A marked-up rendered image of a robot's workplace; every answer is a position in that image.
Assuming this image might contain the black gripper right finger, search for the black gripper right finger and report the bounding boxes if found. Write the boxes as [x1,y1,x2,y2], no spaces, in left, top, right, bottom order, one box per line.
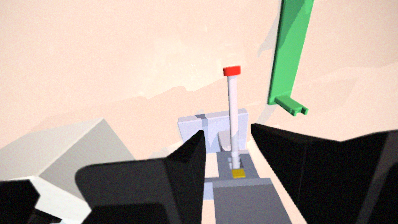
[251,123,398,224]

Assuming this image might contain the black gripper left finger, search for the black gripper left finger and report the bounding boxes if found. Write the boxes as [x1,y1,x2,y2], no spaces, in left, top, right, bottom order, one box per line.
[74,130,206,224]

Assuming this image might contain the white pin with red head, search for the white pin with red head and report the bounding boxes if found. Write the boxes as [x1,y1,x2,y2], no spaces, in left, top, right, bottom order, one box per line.
[223,66,241,169]

